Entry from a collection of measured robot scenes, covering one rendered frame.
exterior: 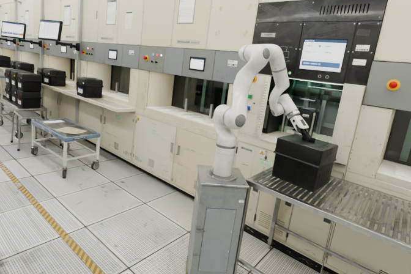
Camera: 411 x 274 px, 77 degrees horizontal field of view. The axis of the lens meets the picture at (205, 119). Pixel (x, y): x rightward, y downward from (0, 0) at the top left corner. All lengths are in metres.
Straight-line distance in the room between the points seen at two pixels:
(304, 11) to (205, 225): 1.61
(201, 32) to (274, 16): 0.74
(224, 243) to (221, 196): 0.30
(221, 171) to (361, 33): 1.26
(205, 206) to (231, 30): 1.53
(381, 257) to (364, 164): 0.61
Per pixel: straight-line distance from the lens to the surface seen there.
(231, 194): 1.53
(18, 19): 7.32
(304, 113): 2.60
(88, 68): 4.45
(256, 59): 1.46
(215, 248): 1.70
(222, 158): 1.52
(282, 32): 2.17
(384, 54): 1.98
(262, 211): 2.38
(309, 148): 1.60
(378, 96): 1.95
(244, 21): 2.36
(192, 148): 2.67
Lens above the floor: 1.37
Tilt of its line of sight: 11 degrees down
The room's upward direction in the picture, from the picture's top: 7 degrees clockwise
